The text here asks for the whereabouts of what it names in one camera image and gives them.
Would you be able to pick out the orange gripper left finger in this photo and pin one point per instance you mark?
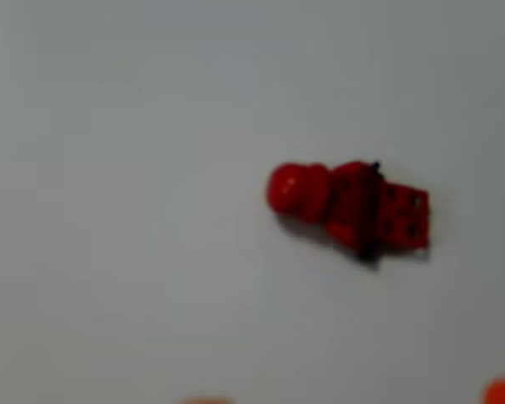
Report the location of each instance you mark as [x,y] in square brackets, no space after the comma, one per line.
[204,401]

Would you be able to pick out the small red toy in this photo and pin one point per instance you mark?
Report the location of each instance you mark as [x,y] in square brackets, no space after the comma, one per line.
[349,206]

